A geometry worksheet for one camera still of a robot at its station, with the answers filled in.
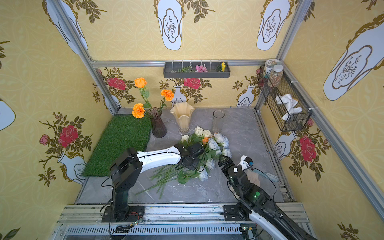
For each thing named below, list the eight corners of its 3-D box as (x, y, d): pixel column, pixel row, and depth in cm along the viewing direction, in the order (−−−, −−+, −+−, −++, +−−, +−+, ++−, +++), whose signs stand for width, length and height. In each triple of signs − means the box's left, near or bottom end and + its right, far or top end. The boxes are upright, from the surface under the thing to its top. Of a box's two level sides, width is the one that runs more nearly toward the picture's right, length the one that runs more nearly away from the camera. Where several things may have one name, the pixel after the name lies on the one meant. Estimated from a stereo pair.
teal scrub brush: (263, 176, 88) (265, 174, 86) (264, 173, 90) (266, 171, 87) (276, 182, 86) (278, 181, 84) (276, 179, 87) (279, 177, 85)
